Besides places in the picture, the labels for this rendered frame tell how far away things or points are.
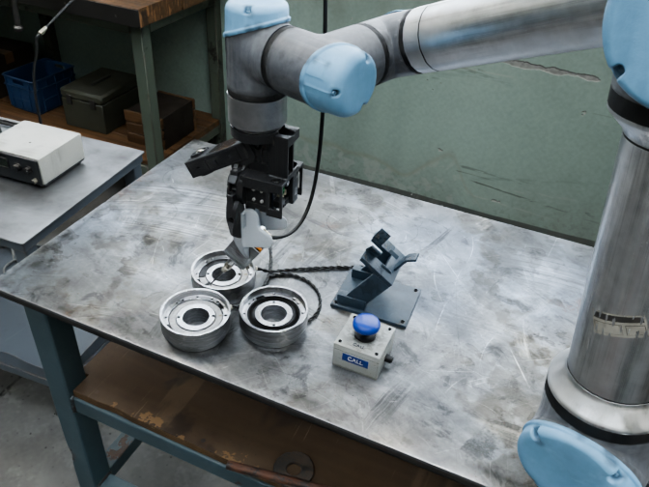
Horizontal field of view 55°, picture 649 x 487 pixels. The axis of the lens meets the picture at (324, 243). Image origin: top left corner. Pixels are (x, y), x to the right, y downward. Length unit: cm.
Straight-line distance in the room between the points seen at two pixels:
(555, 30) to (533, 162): 186
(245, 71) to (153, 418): 69
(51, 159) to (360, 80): 106
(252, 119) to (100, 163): 96
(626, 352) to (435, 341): 45
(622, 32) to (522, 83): 193
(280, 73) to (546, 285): 65
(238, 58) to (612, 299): 47
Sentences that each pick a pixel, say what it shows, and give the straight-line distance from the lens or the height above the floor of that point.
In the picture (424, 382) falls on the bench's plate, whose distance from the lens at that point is 93.
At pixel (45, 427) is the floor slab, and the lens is 198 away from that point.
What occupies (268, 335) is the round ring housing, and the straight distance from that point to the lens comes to 93.
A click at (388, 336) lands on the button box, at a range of 92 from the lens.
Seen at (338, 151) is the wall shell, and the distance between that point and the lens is 271.
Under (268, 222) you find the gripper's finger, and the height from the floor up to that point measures 96.
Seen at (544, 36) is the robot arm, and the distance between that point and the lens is 67.
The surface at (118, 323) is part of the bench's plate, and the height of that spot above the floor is 80.
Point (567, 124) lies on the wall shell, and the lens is 242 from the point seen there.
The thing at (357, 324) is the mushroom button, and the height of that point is 87.
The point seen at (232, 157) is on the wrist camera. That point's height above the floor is 108.
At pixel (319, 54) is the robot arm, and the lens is 68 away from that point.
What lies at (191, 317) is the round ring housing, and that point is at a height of 81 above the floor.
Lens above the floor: 149
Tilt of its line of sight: 36 degrees down
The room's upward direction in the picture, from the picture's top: 4 degrees clockwise
